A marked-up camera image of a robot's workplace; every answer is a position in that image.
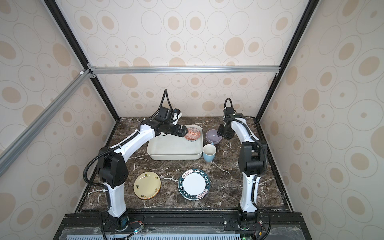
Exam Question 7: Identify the red patterned bowl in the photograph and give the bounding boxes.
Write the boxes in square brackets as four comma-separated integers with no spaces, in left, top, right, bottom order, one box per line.
[185,127,201,142]

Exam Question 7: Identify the purple bowl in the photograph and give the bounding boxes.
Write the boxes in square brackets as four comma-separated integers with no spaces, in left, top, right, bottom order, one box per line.
[206,129,223,145]

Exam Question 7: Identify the light blue mug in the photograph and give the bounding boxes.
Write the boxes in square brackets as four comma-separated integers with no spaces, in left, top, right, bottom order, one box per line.
[203,143,217,163]

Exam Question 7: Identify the green rimmed white plate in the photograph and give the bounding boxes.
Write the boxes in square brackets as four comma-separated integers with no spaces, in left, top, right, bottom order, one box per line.
[178,169,211,201]

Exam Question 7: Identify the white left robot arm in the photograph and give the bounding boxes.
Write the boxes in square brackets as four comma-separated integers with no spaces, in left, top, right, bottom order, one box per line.
[83,118,188,219]

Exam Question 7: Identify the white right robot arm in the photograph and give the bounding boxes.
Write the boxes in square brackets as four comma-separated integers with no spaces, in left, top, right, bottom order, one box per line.
[218,98,269,217]

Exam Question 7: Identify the white plastic bin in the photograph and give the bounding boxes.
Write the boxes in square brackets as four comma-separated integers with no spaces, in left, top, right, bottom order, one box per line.
[147,125,203,160]

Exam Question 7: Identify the yellow plate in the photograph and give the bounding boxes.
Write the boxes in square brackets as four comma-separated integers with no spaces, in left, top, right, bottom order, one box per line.
[134,172,161,200]

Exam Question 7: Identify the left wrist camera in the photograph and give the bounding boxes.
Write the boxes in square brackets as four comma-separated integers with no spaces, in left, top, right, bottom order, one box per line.
[155,107,182,124]

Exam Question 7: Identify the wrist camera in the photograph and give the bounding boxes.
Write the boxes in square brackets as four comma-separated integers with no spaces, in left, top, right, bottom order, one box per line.
[155,107,182,124]
[223,107,244,122]

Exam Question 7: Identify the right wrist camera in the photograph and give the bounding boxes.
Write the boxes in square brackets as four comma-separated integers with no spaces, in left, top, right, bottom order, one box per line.
[223,107,244,122]

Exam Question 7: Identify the aluminium rail back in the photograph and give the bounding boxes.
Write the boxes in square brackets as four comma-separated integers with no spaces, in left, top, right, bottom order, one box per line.
[91,66,280,74]

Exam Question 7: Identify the aluminium rail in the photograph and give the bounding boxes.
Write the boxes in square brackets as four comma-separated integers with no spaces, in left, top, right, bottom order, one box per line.
[91,66,280,74]
[1,70,91,175]

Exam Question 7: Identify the black corner frame post left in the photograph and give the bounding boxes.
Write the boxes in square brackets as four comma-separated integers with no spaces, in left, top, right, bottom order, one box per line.
[44,0,120,122]

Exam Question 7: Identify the black corner frame post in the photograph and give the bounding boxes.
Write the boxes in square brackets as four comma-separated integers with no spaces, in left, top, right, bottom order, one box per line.
[254,0,320,123]
[44,0,120,122]

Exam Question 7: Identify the aluminium rail left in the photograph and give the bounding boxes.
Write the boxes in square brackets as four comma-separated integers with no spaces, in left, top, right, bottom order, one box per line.
[1,70,91,175]

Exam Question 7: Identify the black corner frame post right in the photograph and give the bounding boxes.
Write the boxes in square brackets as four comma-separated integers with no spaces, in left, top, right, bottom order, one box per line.
[254,0,320,123]

